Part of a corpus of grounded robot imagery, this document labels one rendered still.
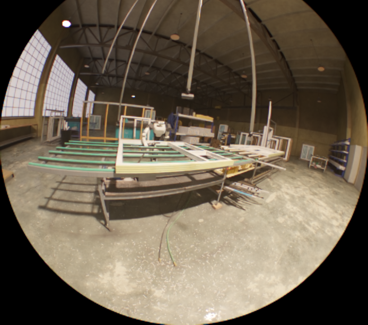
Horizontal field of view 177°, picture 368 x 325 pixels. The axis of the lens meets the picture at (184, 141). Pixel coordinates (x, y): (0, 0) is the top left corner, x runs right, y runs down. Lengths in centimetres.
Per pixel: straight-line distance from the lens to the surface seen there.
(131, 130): 602
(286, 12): 877
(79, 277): 152
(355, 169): 920
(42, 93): 1008
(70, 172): 123
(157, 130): 260
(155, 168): 112
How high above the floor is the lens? 132
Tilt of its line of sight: 7 degrees down
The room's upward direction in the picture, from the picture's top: 7 degrees clockwise
